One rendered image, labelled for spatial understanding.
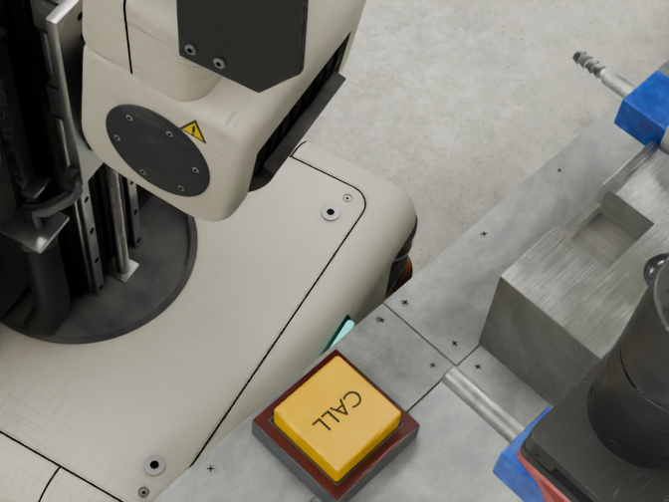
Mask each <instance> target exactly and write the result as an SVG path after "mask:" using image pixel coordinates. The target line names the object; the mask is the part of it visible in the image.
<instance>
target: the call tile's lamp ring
mask: <svg viewBox="0 0 669 502"><path fill-rule="evenodd" d="M334 357H341V358H342V359H343V360H344V361H345V362H346V363H347V364H348V365H349V366H351V367H352V368H353V369H354V370H355V371H356V372H357V373H358V374H359V375H360V376H362V377H363V378H364V379H365V380H366V381H367V382H368V383H369V384H371V385H372V386H373V387H374V388H375V389H376V390H377V391H378V392H379V393H381V394H382V395H383V396H384V397H385V398H386V399H387V400H388V401H389V402H391V403H392V404H393V405H394V406H395V407H396V408H397V409H398V410H399V411H400V412H401V416H400V420H401V421H402V422H404V424H403V425H402V426H401V427H400V428H399V429H398V430H397V431H396V432H395V433H394V434H392V435H391V436H390V437H389V438H388V439H387V440H386V441H385V442H384V443H383V444H382V445H381V446H380V447H378V448H377V449H376V450H375V451H374V452H373V453H372V454H371V455H370V456H369V457H368V458H367V459H365V460H364V461H363V462H362V463H361V464H360V465H359V466H358V467H357V468H356V469H355V470H354V471H352V472H351V473H350V474H349V475H348V476H347V478H346V479H345V480H344V481H343V482H342V483H341V484H339V485H338V486H336V485H335V484H333V483H332V482H331V481H330V480H329V479H328V478H327V477H326V476H325V475H324V474H323V473H322V472H321V471H320V470H319V469H318V468H317V467H316V466H315V464H313V463H312V462H311V461H310V460H309V459H308V458H307V457H306V456H305V455H304V454H303V453H302V452H301V451H300V450H299V449H298V448H297V447H296V446H295V445H294V444H293V443H291V442H290V441H289V440H288V439H287V438H286V437H285V436H284V435H283V434H282V433H281V432H280V431H279V430H278V429H277V428H276V427H275V426H274V425H273V424H272V423H271V422H269V421H268V419H270V418H271V417H272V416H273V415H274V412H275V408H276V407H277V406H279V405H280V404H281V403H282V402H283V401H284V400H286V399H287V398H288V397H289V396H290V395H291V394H292V393H294V392H295V391H296V390H297V389H298V388H299V387H301V386H302V385H303V384H304V383H305V382H306V381H308V380H309V379H310V378H311V377H312V376H314V375H315V374H316V373H317V372H318V371H319V370H321V369H322V368H323V367H324V366H325V365H326V364H327V363H329V362H330V361H331V360H332V359H333V358H334ZM253 421H254V422H255V423H256V424H257V425H259V426H260V427H261V428H262V429H263V430H264V431H265V432H266V433H267V434H268V435H269V436H270V437H271V438H272V439H273V440H274V441H275V442H276V443H277V444H278V445H279V446H280V447H281V448H282V449H284V450H285V451H286V452H287V453H288V454H289V455H290V456H291V457H292V458H293V459H294V460H295V461H296V462H297V463H298V464H299V465H300V466H301V467H302V468H303V469H304V470H305V471H306V472H307V473H309V474H310V475H311V476H312V477H313V478H314V479H315V480H316V481H317V482H318V483H319V484H320V485H321V486H322V487H323V488H324V489H325V490H326V491H327V492H328V493H329V494H330V495H331V496H332V497H333V498H334V499H335V500H336V501H337V500H338V499H339V498H340V497H342V496H343V495H344V494H345V493H346V492H347V491H348V490H349V489H350V488H351V487H352V486H353V485H354V484H355V483H357V482H358V481H359V480H360V479H361V478H362V477H363V476H364V475H365V474H366V473H367V472H368V471H369V470H370V469H372V468H373V467H374V466H375V465H376V464H377V463H378V462H379V461H380V460H381V459H382V458H383V457H384V456H385V455H387V454H388V453H389V452H390V451H391V450H392V449H393V448H394V447H395V446H396V445H397V444H398V443H399V442H400V441H402V440H403V439H404V438H405V437H406V436H407V435H408V434H409V433H410V432H411V431H412V430H413V429H414V428H416V427H417V426H418V425H419V423H418V422H417V421H416V420H415V419H413V418H412V417H411V416H410V415H409V414H408V413H407V412H406V411H405V410H403V409H402V408H401V407H400V406H399V405H398V404H397V403H396V402H395V401H393V400H392V399H391V398H390V397H389V396H388V395H387V394H386V393H385V392H383V391H382V390H381V389H380V388H379V387H378V386H377V385H376V384H375V383H373V382H372V381H371V380H370V379H369V378H368V377H367V376H366V375H364V374H363V373H362V372H361V371H360V370H359V369H358V368H357V367H356V366H355V365H353V364H352V363H351V362H350V361H349V360H348V359H347V358H346V357H345V356H343V355H342V354H341V353H340V352H339V351H338V350H337V349H335V350H334V351H333V352H331V353H330V354H329V355H328V356H327V357H326V358H324V359H323V360H322V361H321V362H320V363H319V364H317V365H316V366H315V367H314V368H313V369H312V370H310V371H309V372H308V373H307V374H306V375H305V376H303V377H302V378H301V379H300V380H299V381H297V382H296V383H295V384H294V385H293V386H292V387H290V388H289V389H288V390H287V391H286V392H285V393H283V394H282V395H281V396H280V397H279V398H278V399H276V400H275V401H274V402H273V403H272V404H271V405H269V406H268V407H267V408H266V409H265V410H264V411H262V412H261V413H260V414H259V415H258V416H257V417H255V418H254V419H253Z"/></svg>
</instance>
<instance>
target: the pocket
mask: <svg viewBox="0 0 669 502"><path fill-rule="evenodd" d="M653 225H654V223H653V222H652V221H650V220H649V219H648V218H646V217H645V216H644V215H642V214H641V213H640V212H639V211H637V210H636V209H635V208H633V207H632V206H631V205H629V204H628V203H627V202H625V201H624V200H623V199H621V198H620V197H619V196H617V195H616V194H615V193H613V192H612V191H611V190H608V191H607V192H606V191H605V190H604V189H602V188H601V187H599V188H598V190H597V193H596V195H595V197H594V199H593V200H592V201H591V202H590V203H589V204H588V205H587V206H585V207H584V208H583V209H582V210H581V211H580V212H579V213H578V214H577V215H576V216H575V217H574V218H573V219H572V220H571V221H570V222H569V223H568V224H566V225H565V226H564V227H563V228H562V229H563V230H564V231H563V232H562V234H563V235H565V236H566V237H567V238H568V239H570V240H571V241H572V242H573V243H575V244H576V245H577V246H579V247H580V248H581V249H582V250H584V251H585V252H586V253H588V254H589V255H590V256H591V257H593V258H594V259H595V260H596V261H598V262H599V263H600V264H602V265H603V266H604V267H605V268H608V267H610V266H611V265H612V264H613V263H614V262H615V261H616V260H617V259H618V258H619V257H620V256H621V255H622V254H623V253H624V252H625V251H626V250H628V249H629V248H630V247H631V246H632V245H633V244H634V243H635V242H636V241H637V240H638V239H639V238H640V237H641V236H642V235H643V234H644V233H646V232H647V231H648V230H649V229H650V228H651V227H652V226H653Z"/></svg>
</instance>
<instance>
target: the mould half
mask: <svg viewBox="0 0 669 502"><path fill-rule="evenodd" d="M658 145H659V144H658V143H656V142H655V141H654V140H651V141H650V142H649V143H648V144H646V145H645V146H644V147H643V148H642V149H641V150H640V151H639V152H638V153H636V154H635V155H634V156H633V157H632V158H631V159H630V160H629V161H627V162H626V163H625V164H624V165H623V166H622V167H621V168H620V169H618V170H617V171H616V172H615V173H614V174H613V175H612V176H611V177H610V178H608V179H607V180H606V181H605V182H604V183H603V184H602V185H601V186H599V187H601V188H602V189H604V190H605V191H606V192H607V191H608V190H611V191H612V192H613V193H615V194H616V195H617V196H619V197H620V198H621V199H623V200H624V201H625V202H627V203H628V204H629V205H631V206H632V207H633V208H635V209H636V210H637V211H639V212H640V213H641V214H642V215H644V216H645V217H646V218H648V219H649V220H650V221H652V222H653V223H654V225H653V226H652V227H651V228H650V229H649V230H648V231H647V232H646V233H644V234H643V235H642V236H641V237H640V238H639V239H638V240H637V241H636V242H635V243H634V244H633V245H632V246H631V247H630V248H629V249H628V250H626V251H625V252H624V253H623V254H622V255H621V256H620V257H619V258H618V259H617V260H616V261H615V262H614V263H613V264H612V265H611V266H610V267H608V268H605V267H604V266H603V265H602V264H600V263H599V262H598V261H596V260H595V259H594V258H593V257H591V256H590V255H589V254H588V253H586V252H585V251H584V250H582V249H581V248H580V247H579V246H577V245H576V244H575V243H573V242H572V241H571V240H570V239H568V238H567V237H566V236H565V235H563V234H562V232H563V231H564V230H563V229H562V228H560V227H559V226H558V225H557V226H556V227H555V228H553V229H552V230H551V231H550V232H549V233H548V234H547V235H546V236H544V237H543V238H542V239H541V240H540V241H539V242H538V243H537V244H536V245H534V246H533V247H532V248H531V249H530V250H529V251H528V252H527V253H525V254H524V255H523V256H522V257H521V258H520V259H519V260H518V261H516V262H515V263H514V264H513V265H512V266H511V267H510V268H509V269H508V270H506V271H505V272H504V273H503V274H502V275H501V277H500V280H499V283H498V286H497V289H496V292H495V295H494V298H493V301H492V304H491V307H490V310H489V313H488V316H487V319H486V322H485V325H484V328H483V331H482V334H481V337H480V340H479V344H480V345H481V346H482V347H483V348H485V349H486V350H487V351H488V352H489V353H490V354H492V355H493V356H494V357H495V358H496V359H497V360H499V361H500V362H501V363H502V364H503V365H505V366H506V367H507V368H508V369H509V370H510V371H512V372H513V373H514V374H515V375H516V376H517V377H519V378H520V379H521V380H522V381H524V382H525V383H526V384H527V385H528V386H529V387H531V388H532V389H533V390H534V391H535V392H536V393H538V394H539V395H540V396H541V397H542V398H544V399H545V400H546V401H547V402H548V403H549V404H551V405H552V406H554V405H555V403H556V402H557V401H558V400H559V399H560V398H561V397H562V396H563V395H564V394H566V393H567V392H568V391H569V390H570V389H571V388H572V387H573V386H574V385H575V384H576V383H577V382H578V381H579V380H580V379H581V378H582V377H583V376H584V375H585V374H586V373H587V372H588V371H589V370H590V369H591V368H593V367H594V366H595V365H596V364H597V363H598V362H599V361H600V360H601V359H602V358H603V357H604V356H605V355H606V354H607V353H608V352H609V351H610V350H612V349H613V347H614V345H615V343H616V342H617V340H618V338H619V336H620V335H621V333H622V332H623V331H624V328H625V326H626V324H627V322H628V321H629V319H630V317H631V316H632V314H633V312H634V310H635V309H636V307H637V305H638V303H639V302H640V300H641V298H642V296H643V295H644V293H645V291H646V289H647V288H648V285H647V284H646V281H645V278H644V269H645V266H646V264H647V263H648V261H649V260H650V259H652V258H653V257H655V256H658V255H660V254H669V155H667V154H666V153H664V152H663V151H662V150H660V149H659V148H658V147H657V146H658Z"/></svg>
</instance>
